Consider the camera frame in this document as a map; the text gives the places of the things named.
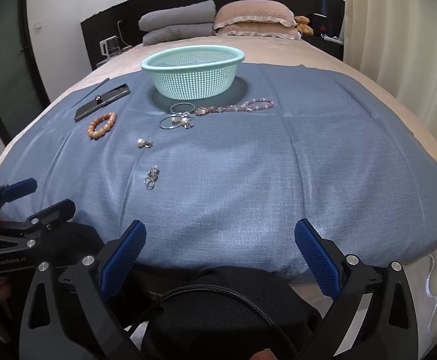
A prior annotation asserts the person's right hand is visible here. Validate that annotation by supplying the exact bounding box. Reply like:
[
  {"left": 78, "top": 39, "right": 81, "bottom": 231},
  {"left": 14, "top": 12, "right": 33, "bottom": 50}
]
[{"left": 249, "top": 348, "right": 279, "bottom": 360}]

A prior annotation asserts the teal plastic mesh basket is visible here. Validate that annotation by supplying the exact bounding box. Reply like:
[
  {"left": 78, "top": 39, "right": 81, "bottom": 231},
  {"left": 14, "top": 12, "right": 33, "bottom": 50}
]
[{"left": 141, "top": 45, "right": 246, "bottom": 100}]

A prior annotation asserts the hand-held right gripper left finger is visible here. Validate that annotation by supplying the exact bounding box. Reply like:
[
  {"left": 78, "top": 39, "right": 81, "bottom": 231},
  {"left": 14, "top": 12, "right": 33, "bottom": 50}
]
[{"left": 18, "top": 219, "right": 148, "bottom": 360}]

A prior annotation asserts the black smartphone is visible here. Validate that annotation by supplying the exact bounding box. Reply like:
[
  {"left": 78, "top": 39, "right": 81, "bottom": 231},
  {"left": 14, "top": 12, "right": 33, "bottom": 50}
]
[{"left": 74, "top": 83, "right": 130, "bottom": 122}]

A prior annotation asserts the dark glass door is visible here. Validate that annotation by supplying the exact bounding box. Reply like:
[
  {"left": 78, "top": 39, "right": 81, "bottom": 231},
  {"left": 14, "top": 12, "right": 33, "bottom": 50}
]
[{"left": 0, "top": 0, "right": 50, "bottom": 151}]

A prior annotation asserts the black box with red mark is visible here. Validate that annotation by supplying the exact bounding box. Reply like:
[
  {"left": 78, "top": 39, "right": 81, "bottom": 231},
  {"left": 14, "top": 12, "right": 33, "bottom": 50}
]
[{"left": 312, "top": 13, "right": 328, "bottom": 37}]

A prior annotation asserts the pink bead string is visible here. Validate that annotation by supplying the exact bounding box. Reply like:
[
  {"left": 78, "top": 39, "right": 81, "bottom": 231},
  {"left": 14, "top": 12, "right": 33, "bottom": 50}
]
[{"left": 195, "top": 97, "right": 274, "bottom": 117}]

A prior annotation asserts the brown teddy bear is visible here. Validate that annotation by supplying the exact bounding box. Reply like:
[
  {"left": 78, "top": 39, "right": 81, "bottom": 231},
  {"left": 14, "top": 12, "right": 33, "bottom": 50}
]
[{"left": 294, "top": 16, "right": 314, "bottom": 36}]

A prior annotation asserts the cream curtain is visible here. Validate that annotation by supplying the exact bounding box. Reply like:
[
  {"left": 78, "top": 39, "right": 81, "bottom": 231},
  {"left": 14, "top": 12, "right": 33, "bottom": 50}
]
[{"left": 338, "top": 0, "right": 437, "bottom": 166}]

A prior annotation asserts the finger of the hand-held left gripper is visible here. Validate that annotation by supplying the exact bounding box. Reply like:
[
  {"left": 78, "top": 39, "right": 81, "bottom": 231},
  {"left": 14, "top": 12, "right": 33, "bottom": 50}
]
[
  {"left": 0, "top": 199, "right": 77, "bottom": 257},
  {"left": 0, "top": 178, "right": 38, "bottom": 222}
]

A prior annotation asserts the white bedside appliance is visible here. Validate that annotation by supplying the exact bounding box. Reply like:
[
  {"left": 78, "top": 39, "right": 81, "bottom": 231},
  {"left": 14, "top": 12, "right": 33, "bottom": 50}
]
[{"left": 99, "top": 36, "right": 122, "bottom": 58}]

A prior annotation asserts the pink frilled pillow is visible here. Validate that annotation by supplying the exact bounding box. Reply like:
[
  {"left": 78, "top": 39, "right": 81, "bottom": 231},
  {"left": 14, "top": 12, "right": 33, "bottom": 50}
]
[
  {"left": 214, "top": 22, "right": 302, "bottom": 41},
  {"left": 214, "top": 0, "right": 297, "bottom": 30}
]

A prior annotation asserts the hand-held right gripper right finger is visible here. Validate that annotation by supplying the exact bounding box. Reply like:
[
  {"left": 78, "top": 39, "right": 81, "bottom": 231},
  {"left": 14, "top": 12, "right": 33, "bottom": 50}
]
[{"left": 294, "top": 218, "right": 419, "bottom": 360}]

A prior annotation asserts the black headboard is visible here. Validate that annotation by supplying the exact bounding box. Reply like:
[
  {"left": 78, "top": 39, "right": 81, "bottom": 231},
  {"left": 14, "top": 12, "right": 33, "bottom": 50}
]
[{"left": 80, "top": 0, "right": 346, "bottom": 72}]

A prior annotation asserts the person's black clothing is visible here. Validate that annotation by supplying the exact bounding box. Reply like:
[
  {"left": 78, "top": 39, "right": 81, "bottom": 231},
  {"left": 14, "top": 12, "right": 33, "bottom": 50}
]
[{"left": 53, "top": 221, "right": 324, "bottom": 360}]

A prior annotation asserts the black braided cable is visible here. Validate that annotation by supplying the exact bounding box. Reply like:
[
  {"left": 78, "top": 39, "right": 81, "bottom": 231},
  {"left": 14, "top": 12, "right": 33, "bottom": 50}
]
[{"left": 128, "top": 285, "right": 301, "bottom": 360}]

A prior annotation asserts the blue cloth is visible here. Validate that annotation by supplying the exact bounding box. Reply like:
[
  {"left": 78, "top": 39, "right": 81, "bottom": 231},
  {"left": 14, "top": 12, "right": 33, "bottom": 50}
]
[{"left": 0, "top": 62, "right": 437, "bottom": 284}]

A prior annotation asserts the orange bead bracelet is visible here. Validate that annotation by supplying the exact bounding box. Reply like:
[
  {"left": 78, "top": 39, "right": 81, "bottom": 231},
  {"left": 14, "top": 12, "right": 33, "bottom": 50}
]
[{"left": 87, "top": 112, "right": 117, "bottom": 139}]

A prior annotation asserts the black nightstand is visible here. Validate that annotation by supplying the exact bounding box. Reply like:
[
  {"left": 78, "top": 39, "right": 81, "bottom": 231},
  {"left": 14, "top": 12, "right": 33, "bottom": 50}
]
[{"left": 301, "top": 34, "right": 344, "bottom": 61}]

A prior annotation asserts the person's left hand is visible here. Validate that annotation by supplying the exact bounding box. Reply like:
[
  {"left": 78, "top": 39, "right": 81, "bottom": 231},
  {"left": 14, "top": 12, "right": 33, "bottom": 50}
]
[{"left": 0, "top": 274, "right": 13, "bottom": 299}]

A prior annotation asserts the beige bed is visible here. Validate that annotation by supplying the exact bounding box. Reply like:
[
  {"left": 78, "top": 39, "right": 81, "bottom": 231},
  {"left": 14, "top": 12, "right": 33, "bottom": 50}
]
[{"left": 0, "top": 34, "right": 437, "bottom": 308}]

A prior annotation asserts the grey folded quilt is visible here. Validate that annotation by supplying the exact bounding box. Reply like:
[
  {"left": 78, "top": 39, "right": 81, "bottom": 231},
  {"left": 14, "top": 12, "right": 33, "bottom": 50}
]
[
  {"left": 139, "top": 1, "right": 217, "bottom": 32},
  {"left": 142, "top": 23, "right": 215, "bottom": 47}
]

